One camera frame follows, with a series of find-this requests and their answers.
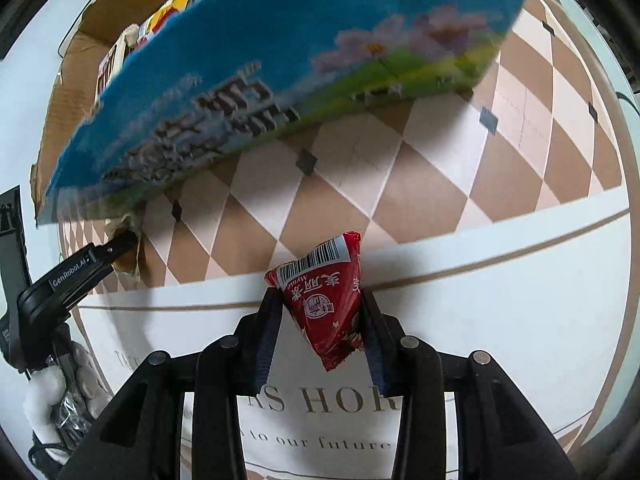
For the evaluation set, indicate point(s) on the white red snack packet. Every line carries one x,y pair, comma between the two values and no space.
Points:
115,65

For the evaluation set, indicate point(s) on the diamond pattern tablecloth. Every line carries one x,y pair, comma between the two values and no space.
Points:
425,185

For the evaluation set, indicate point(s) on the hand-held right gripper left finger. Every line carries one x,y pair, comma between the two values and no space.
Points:
265,347

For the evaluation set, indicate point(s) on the blue green cardboard box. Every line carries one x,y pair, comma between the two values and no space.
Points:
300,50

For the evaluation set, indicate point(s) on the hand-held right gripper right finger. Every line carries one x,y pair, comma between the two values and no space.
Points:
375,362

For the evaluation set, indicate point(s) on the person's left hand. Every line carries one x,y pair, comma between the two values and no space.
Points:
45,392

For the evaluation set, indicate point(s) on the egg yolk snack packet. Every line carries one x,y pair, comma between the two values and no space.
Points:
127,260

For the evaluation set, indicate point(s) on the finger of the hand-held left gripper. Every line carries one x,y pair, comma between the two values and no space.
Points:
75,275

